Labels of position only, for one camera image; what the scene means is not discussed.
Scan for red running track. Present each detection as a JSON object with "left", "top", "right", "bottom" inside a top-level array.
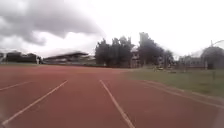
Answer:
[{"left": 0, "top": 64, "right": 224, "bottom": 128}]

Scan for building behind trees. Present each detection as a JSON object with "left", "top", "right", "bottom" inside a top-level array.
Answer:
[{"left": 130, "top": 46, "right": 142, "bottom": 69}]

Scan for white painted lane lines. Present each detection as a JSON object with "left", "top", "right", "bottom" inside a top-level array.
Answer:
[{"left": 0, "top": 79, "right": 224, "bottom": 128}]

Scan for grandstand with flat roof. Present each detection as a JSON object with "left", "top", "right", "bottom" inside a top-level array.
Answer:
[{"left": 42, "top": 50, "right": 97, "bottom": 66}]

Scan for low grey buildings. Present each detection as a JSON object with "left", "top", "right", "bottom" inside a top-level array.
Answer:
[{"left": 177, "top": 54, "right": 209, "bottom": 70}]

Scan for round dark tree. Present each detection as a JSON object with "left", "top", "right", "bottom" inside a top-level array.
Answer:
[{"left": 200, "top": 45, "right": 224, "bottom": 70}]

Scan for dark clump of trees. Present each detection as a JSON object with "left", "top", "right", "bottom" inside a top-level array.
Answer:
[{"left": 94, "top": 35, "right": 135, "bottom": 69}]

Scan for tall clump of trees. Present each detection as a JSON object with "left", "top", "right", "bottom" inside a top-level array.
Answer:
[{"left": 137, "top": 31, "right": 175, "bottom": 68}]

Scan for low row of trees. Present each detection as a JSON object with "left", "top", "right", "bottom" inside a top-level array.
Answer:
[{"left": 4, "top": 50, "right": 43, "bottom": 64}]

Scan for grass strip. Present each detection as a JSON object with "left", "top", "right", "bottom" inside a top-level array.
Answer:
[{"left": 123, "top": 67, "right": 224, "bottom": 98}]

